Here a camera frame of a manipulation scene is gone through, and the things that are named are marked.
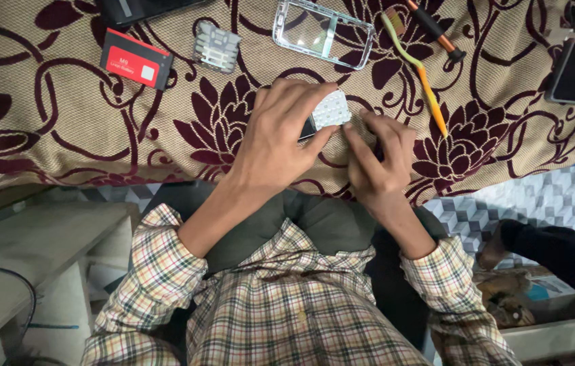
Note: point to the person's left hand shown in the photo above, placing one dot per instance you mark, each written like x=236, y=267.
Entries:
x=269, y=147

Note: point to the person's right hand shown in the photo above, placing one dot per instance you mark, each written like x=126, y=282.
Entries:
x=381, y=162

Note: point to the black phone with white keypad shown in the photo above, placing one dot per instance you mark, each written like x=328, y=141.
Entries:
x=332, y=109

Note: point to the dark green trousers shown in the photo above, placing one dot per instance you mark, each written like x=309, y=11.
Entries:
x=328, y=218

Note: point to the yellow orange toothbrush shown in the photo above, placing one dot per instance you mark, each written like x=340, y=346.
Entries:
x=422, y=73

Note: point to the grey rubber keypad mat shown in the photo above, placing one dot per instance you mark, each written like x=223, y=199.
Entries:
x=216, y=47

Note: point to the transparent phone front cover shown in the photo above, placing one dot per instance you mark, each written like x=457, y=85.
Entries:
x=280, y=25

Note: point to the orange black screwdriver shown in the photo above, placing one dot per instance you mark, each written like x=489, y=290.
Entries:
x=435, y=30

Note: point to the plaid shirt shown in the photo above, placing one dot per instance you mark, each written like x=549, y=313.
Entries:
x=287, y=305

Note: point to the red phone battery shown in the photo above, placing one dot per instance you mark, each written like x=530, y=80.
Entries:
x=135, y=60

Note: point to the brown bag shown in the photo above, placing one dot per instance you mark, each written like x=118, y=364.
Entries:
x=508, y=300

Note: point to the black phone back cover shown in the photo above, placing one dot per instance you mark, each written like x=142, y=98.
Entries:
x=135, y=10

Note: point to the beige maroon floral tablecloth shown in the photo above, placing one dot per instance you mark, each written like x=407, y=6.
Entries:
x=63, y=127

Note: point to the white ledge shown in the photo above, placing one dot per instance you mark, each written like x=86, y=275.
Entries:
x=557, y=335

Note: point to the grey bench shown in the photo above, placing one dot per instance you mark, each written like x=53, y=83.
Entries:
x=28, y=264

